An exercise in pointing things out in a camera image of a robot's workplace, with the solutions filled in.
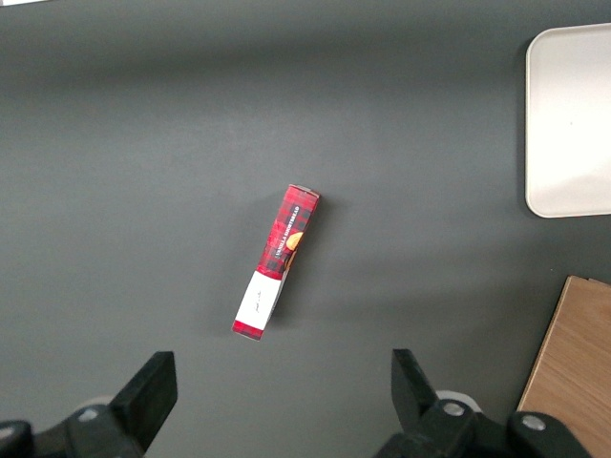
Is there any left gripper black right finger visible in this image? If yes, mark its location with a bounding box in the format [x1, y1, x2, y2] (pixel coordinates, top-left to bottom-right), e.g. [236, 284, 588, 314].
[375, 348, 594, 458]

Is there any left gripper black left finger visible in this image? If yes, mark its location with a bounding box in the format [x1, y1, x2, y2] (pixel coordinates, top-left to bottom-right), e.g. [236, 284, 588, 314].
[0, 350, 179, 458]

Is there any wooden drawer cabinet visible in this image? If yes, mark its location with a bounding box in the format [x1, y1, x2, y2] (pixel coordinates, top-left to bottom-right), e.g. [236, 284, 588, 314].
[516, 274, 611, 458]

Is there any red plaid cookie box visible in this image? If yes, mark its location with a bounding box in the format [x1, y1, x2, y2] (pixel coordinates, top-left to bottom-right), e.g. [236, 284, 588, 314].
[231, 182, 321, 344]

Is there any beige plastic tray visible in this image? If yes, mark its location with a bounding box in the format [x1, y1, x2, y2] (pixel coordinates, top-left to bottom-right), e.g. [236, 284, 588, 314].
[524, 22, 611, 220]

